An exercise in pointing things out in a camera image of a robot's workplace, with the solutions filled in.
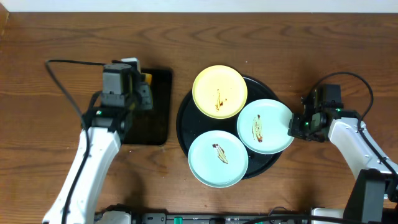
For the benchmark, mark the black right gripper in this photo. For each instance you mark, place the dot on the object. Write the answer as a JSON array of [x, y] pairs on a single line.
[[293, 130]]

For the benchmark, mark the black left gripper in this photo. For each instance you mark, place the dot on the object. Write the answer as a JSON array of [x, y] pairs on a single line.
[[145, 94]]

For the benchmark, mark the yellow sponge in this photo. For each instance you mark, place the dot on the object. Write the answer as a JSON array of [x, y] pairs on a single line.
[[147, 78]]

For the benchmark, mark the light green plate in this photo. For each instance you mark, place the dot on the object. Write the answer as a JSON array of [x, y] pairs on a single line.
[[218, 159], [263, 126]]

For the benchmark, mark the yellow plate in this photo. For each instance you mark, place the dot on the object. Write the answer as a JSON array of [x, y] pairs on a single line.
[[219, 92]]

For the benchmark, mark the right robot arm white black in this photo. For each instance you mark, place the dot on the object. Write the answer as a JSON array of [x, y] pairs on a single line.
[[375, 173]]

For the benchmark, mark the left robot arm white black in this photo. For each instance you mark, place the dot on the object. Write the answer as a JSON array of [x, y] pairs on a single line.
[[111, 120]]

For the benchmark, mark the black rectangular tray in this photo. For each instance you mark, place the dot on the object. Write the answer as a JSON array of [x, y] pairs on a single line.
[[150, 127]]

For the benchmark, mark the black round tray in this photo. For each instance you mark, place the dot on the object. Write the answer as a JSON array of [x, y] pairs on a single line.
[[191, 123]]

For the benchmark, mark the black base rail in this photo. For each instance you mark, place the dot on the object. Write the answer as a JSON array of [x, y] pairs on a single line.
[[122, 214]]

